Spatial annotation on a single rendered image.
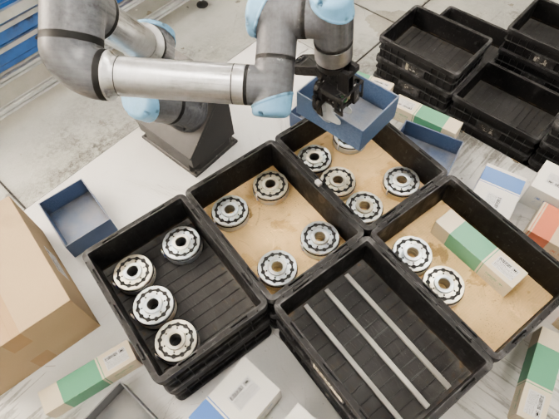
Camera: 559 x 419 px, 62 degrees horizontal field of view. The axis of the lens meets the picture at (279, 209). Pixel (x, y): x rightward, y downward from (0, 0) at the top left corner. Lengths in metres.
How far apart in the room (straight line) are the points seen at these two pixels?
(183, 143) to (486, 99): 1.43
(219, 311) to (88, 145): 1.78
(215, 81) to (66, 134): 2.10
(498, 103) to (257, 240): 1.46
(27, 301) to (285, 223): 0.68
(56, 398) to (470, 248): 1.09
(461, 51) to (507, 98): 0.30
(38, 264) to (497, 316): 1.15
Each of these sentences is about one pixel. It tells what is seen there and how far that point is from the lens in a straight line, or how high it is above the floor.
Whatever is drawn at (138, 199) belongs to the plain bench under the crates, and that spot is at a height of 0.70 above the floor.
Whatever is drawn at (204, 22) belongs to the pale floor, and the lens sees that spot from 3.39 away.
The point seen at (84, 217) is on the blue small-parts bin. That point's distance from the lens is 1.61.
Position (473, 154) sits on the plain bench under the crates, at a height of 0.70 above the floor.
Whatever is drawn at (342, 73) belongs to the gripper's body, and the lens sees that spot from 0.95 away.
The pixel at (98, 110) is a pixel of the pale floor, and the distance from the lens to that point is 2.97.
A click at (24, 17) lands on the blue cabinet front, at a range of 2.87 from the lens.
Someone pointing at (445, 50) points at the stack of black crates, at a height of 0.49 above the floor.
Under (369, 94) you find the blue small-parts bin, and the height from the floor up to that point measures 1.10.
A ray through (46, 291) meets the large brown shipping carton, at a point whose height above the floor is 0.90.
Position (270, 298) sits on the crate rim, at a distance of 1.09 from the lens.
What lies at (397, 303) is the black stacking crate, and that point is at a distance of 1.22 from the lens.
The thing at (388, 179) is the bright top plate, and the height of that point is 0.86.
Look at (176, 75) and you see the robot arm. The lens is 0.90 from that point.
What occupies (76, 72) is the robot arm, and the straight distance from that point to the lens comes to 0.95.
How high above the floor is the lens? 1.95
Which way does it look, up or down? 58 degrees down
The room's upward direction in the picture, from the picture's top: 5 degrees counter-clockwise
